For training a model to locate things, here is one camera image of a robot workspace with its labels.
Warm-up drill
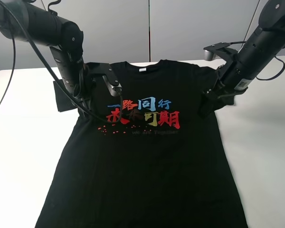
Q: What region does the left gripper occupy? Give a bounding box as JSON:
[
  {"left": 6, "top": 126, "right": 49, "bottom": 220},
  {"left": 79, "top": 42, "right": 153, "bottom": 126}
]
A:
[{"left": 71, "top": 63, "right": 95, "bottom": 113}]

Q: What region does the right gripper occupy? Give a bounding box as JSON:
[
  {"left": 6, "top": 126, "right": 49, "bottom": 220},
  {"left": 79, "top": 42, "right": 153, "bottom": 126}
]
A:
[{"left": 198, "top": 66, "right": 248, "bottom": 118}]

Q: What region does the black printed t-shirt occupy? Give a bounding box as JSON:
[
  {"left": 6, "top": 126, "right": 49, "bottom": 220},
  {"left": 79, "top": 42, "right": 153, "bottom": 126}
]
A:
[{"left": 36, "top": 60, "right": 247, "bottom": 228}]

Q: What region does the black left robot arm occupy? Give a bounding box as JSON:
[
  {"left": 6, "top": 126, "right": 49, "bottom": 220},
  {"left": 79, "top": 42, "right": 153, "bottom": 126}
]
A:
[{"left": 0, "top": 0, "right": 96, "bottom": 117}]

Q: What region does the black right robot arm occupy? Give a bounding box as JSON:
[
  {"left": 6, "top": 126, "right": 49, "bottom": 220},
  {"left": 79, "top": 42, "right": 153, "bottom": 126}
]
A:
[{"left": 199, "top": 0, "right": 285, "bottom": 117}]

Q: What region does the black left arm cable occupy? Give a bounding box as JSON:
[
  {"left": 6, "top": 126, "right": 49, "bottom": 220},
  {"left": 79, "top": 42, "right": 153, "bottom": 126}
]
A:
[{"left": 0, "top": 0, "right": 124, "bottom": 125}]

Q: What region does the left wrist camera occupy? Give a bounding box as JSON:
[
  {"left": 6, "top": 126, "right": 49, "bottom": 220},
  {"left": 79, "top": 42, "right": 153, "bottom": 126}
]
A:
[{"left": 91, "top": 63, "right": 122, "bottom": 97}]

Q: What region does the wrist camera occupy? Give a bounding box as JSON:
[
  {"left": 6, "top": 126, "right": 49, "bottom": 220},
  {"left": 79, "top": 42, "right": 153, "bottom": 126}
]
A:
[
  {"left": 91, "top": 63, "right": 122, "bottom": 97},
  {"left": 203, "top": 42, "right": 238, "bottom": 61}
]

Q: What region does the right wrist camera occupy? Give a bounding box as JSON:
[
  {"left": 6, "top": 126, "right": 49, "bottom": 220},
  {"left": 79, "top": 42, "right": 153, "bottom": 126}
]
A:
[{"left": 203, "top": 42, "right": 238, "bottom": 61}]

